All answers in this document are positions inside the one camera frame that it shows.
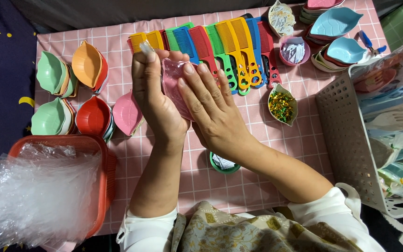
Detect green round cup with paper slips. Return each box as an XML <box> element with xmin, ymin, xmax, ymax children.
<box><xmin>209</xmin><ymin>151</ymin><xmax>241</xmax><ymax>175</ymax></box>

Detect black patterned cloth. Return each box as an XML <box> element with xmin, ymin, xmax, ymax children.
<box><xmin>360</xmin><ymin>204</ymin><xmax>403</xmax><ymax>252</ymax></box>

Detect pink leaf-shaped dish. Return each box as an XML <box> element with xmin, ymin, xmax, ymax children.
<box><xmin>161</xmin><ymin>58</ymin><xmax>197</xmax><ymax>122</ymax></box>

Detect red plastic basket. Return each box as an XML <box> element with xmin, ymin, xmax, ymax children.
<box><xmin>8</xmin><ymin>134</ymin><xmax>118</xmax><ymax>239</ymax></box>

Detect large blue-topped stack of leaf dishes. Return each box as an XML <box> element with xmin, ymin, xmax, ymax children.
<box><xmin>304</xmin><ymin>7</ymin><xmax>364</xmax><ymax>48</ymax></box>

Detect orange-topped stack of leaf dishes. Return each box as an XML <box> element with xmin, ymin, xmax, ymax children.
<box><xmin>71</xmin><ymin>40</ymin><xmax>110</xmax><ymax>94</ymax></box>

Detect row of coloured plastic combs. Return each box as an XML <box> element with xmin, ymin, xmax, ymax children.
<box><xmin>127</xmin><ymin>13</ymin><xmax>282</xmax><ymax>96</ymax></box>

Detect white long-sleeved shirt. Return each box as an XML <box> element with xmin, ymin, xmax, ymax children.
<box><xmin>116</xmin><ymin>182</ymin><xmax>386</xmax><ymax>252</ymax></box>

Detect person's right hand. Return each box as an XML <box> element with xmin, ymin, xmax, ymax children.
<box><xmin>178</xmin><ymin>63</ymin><xmax>259</xmax><ymax>165</ymax></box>

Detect white perforated plastic basket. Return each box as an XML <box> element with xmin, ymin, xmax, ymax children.
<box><xmin>315</xmin><ymin>36</ymin><xmax>403</xmax><ymax>220</ymax></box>

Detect white leaf dish with twist ties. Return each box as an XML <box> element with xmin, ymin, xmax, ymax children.
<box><xmin>267</xmin><ymin>83</ymin><xmax>299</xmax><ymax>127</ymax></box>

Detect beige floral apron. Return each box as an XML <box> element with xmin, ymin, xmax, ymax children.
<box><xmin>171</xmin><ymin>200</ymin><xmax>363</xmax><ymax>252</ymax></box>

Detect small blue-topped stack of leaf dishes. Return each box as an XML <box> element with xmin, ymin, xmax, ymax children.
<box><xmin>311</xmin><ymin>36</ymin><xmax>372</xmax><ymax>73</ymax></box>

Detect clear plastic bag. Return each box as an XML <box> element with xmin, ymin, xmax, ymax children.
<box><xmin>139</xmin><ymin>39</ymin><xmax>197</xmax><ymax>122</ymax></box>

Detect blue-handled pliers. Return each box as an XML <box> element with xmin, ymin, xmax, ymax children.
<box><xmin>358</xmin><ymin>30</ymin><xmax>387</xmax><ymax>57</ymax></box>

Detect pile of packaged dish sets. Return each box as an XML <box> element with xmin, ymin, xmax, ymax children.
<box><xmin>349</xmin><ymin>37</ymin><xmax>403</xmax><ymax>201</ymax></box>

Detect person's left hand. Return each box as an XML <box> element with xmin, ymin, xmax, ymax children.
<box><xmin>132</xmin><ymin>49</ymin><xmax>191</xmax><ymax>140</ymax></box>

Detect pink checked tablecloth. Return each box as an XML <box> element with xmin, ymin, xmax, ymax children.
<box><xmin>34</xmin><ymin>0</ymin><xmax>392</xmax><ymax>236</ymax></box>

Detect dark blue star-print fabric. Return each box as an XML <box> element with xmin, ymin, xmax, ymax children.
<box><xmin>0</xmin><ymin>0</ymin><xmax>38</xmax><ymax>172</ymax></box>

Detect white leaf dish with paper tags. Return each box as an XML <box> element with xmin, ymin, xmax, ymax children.
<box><xmin>268</xmin><ymin>0</ymin><xmax>297</xmax><ymax>38</ymax></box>

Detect green-topped stack of leaf dishes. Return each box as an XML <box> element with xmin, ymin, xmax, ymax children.
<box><xmin>36</xmin><ymin>51</ymin><xmax>80</xmax><ymax>99</ymax></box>
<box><xmin>31</xmin><ymin>97</ymin><xmax>78</xmax><ymax>136</ymax></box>

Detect pink-topped flat stack of leaf dishes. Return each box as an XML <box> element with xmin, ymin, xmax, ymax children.
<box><xmin>299</xmin><ymin>0</ymin><xmax>346</xmax><ymax>25</ymax></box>

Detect heap of clear plastic bags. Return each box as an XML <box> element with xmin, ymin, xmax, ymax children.
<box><xmin>0</xmin><ymin>143</ymin><xmax>103</xmax><ymax>250</ymax></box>

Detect red-topped stack of leaf dishes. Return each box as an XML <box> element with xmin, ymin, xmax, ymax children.
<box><xmin>75</xmin><ymin>95</ymin><xmax>115</xmax><ymax>143</ymax></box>

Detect pink-topped tilted stack of leaf dishes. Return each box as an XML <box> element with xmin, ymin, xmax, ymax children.
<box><xmin>112</xmin><ymin>90</ymin><xmax>145</xmax><ymax>137</ymax></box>

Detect pink round cup with paper slips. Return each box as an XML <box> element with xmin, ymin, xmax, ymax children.
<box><xmin>279</xmin><ymin>36</ymin><xmax>311</xmax><ymax>67</ymax></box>

